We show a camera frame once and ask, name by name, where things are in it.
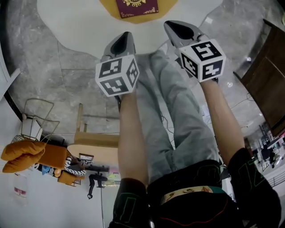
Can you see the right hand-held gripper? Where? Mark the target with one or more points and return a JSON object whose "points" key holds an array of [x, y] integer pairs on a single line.
{"points": [[201, 59]]}

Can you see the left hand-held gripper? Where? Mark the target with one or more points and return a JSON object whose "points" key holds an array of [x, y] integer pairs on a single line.
{"points": [[116, 73]]}

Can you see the round yellow seat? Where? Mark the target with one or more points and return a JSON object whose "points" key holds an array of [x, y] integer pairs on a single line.
{"points": [[165, 9]]}

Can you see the maroon book with gold ornament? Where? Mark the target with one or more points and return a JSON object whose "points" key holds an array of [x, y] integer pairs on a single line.
{"points": [[138, 10]]}

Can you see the person's left forearm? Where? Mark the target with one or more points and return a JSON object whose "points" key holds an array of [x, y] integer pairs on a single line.
{"points": [[131, 133]]}

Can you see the person's right forearm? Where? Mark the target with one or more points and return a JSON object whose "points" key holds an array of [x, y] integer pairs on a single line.
{"points": [[220, 120]]}

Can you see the white paper sheet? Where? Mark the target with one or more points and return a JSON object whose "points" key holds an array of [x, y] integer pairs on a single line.
{"points": [[208, 20]]}

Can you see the white curvy rug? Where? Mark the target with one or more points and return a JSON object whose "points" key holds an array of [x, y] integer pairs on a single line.
{"points": [[78, 26]]}

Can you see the dark wooden cabinet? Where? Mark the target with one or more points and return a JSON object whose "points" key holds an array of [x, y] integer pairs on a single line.
{"points": [[265, 80]]}

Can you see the light wooden table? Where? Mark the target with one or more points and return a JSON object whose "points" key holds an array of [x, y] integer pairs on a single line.
{"points": [[95, 139]]}

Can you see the person's light grey jeans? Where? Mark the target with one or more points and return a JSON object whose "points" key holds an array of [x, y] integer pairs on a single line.
{"points": [[178, 124]]}

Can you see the orange sofa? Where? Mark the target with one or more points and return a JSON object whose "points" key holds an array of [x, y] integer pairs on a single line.
{"points": [[56, 159]]}

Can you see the orange cushion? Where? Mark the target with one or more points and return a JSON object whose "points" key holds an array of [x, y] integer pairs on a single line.
{"points": [[21, 155]]}

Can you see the person's black printed shirt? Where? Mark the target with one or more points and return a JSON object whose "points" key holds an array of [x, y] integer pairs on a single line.
{"points": [[196, 207]]}

